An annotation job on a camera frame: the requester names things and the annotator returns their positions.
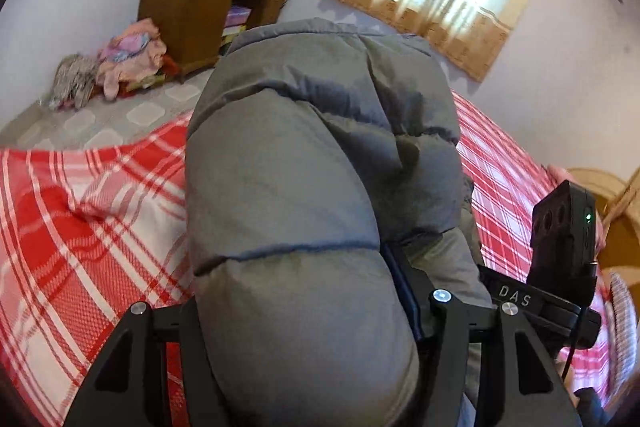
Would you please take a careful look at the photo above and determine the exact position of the wooden headboard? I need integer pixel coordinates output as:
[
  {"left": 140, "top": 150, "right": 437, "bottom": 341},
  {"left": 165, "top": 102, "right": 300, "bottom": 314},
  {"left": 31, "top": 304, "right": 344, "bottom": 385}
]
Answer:
[{"left": 570, "top": 167, "right": 639, "bottom": 291}]

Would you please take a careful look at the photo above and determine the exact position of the pink floral pillow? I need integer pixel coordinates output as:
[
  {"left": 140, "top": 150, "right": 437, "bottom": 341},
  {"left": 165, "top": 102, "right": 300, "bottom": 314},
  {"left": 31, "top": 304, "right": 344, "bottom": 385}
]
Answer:
[{"left": 546, "top": 165, "right": 573, "bottom": 185}]

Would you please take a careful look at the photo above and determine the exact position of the beige lace curtain near headboard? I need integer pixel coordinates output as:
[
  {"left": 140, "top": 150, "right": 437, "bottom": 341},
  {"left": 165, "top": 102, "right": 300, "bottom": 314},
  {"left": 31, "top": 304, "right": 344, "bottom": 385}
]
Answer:
[{"left": 602, "top": 168, "right": 640, "bottom": 233}]

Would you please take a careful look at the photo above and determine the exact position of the striped pillow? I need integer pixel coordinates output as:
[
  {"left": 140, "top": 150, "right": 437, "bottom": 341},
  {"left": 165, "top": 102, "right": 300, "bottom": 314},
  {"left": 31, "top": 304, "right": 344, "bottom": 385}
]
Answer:
[{"left": 605, "top": 271, "right": 639, "bottom": 407}]

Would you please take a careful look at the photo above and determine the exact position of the grey padded jacket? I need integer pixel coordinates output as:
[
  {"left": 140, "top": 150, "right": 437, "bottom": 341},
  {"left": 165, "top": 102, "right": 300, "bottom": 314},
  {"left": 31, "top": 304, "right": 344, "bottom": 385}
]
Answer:
[{"left": 186, "top": 18, "right": 490, "bottom": 426}]

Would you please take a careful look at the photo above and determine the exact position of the pink clothes pile on floor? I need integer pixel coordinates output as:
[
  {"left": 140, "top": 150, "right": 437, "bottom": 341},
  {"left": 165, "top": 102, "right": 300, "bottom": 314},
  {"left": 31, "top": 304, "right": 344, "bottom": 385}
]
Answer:
[{"left": 96, "top": 18, "right": 167, "bottom": 101}]

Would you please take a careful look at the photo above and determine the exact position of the red plaid bed sheet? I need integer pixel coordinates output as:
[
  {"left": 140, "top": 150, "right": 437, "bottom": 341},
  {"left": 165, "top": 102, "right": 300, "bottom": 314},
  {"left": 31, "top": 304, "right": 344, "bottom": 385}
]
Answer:
[{"left": 0, "top": 91, "right": 614, "bottom": 427}]

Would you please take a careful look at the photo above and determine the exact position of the grey patterned cloth on floor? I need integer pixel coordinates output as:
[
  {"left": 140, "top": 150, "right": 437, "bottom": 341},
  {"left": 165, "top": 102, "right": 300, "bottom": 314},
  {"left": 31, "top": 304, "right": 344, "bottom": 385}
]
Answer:
[{"left": 47, "top": 54, "right": 99, "bottom": 110}]

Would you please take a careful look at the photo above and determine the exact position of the black camera box green light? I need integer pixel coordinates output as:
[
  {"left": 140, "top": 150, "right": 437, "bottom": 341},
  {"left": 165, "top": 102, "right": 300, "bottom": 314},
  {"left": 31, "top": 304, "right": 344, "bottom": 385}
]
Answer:
[{"left": 527, "top": 180, "right": 597, "bottom": 308}]

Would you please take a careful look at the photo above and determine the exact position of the black cable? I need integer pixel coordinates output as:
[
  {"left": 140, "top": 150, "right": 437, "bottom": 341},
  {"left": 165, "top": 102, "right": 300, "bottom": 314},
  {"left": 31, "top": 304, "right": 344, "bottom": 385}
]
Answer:
[{"left": 560, "top": 303, "right": 589, "bottom": 383}]

